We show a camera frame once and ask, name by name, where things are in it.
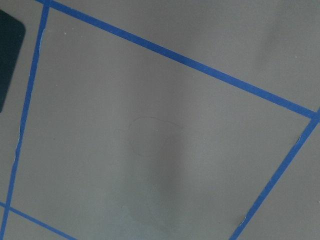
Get black mouse pad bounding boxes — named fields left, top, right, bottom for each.
left=0, top=10, right=26, bottom=110

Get blue tape grid lines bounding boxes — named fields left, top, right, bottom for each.
left=0, top=0, right=320, bottom=240

